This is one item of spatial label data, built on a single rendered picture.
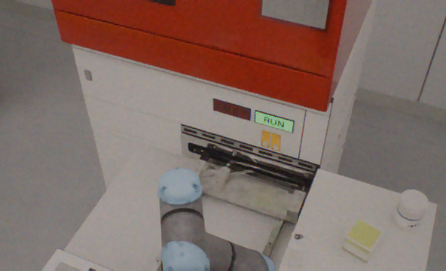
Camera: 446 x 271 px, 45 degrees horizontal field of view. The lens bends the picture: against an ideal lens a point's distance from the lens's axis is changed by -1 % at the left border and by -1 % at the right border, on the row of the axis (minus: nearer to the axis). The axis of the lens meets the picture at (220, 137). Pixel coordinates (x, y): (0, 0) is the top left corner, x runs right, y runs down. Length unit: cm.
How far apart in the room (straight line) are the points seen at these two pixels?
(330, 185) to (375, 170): 141
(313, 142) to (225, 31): 43
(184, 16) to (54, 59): 241
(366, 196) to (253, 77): 47
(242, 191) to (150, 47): 52
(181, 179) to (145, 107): 84
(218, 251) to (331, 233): 63
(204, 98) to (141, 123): 30
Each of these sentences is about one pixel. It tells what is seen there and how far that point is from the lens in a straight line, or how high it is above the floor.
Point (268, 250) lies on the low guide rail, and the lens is 158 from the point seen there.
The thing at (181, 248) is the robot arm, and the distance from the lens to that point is 88.
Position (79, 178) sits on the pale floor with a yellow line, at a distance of 293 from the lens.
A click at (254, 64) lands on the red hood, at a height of 132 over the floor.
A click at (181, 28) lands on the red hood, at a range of 141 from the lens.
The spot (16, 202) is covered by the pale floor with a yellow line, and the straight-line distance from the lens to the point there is 293.
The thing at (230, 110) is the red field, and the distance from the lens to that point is 159.
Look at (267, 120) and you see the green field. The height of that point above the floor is 110.
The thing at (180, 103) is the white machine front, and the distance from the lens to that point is 166.
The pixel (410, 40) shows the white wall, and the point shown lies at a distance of 307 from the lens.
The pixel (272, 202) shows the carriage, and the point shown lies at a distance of 164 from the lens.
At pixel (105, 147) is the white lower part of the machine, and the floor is 74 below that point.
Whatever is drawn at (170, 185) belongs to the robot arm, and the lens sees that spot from 93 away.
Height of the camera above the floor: 217
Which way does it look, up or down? 46 degrees down
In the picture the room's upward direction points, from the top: straight up
